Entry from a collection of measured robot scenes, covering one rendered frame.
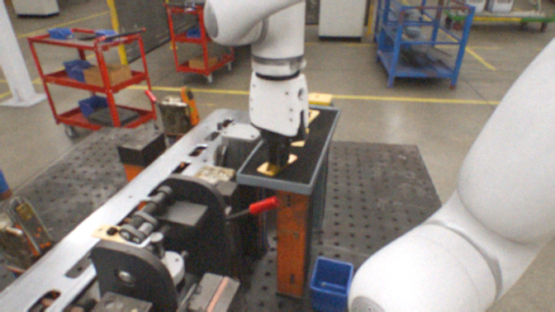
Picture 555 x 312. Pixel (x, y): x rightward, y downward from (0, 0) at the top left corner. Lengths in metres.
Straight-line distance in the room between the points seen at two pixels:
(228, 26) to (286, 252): 0.60
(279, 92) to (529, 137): 0.37
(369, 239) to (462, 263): 0.79
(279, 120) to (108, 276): 0.34
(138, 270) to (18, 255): 0.44
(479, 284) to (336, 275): 0.63
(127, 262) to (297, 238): 0.47
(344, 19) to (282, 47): 6.61
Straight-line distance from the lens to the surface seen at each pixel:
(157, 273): 0.50
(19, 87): 4.97
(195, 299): 0.57
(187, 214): 0.59
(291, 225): 0.87
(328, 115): 0.90
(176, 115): 1.31
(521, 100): 0.34
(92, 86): 3.22
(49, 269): 0.82
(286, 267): 0.97
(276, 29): 0.55
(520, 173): 0.34
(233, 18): 0.49
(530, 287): 2.36
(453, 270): 0.44
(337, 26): 7.18
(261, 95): 0.62
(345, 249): 1.18
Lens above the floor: 1.51
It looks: 30 degrees down
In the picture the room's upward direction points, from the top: straight up
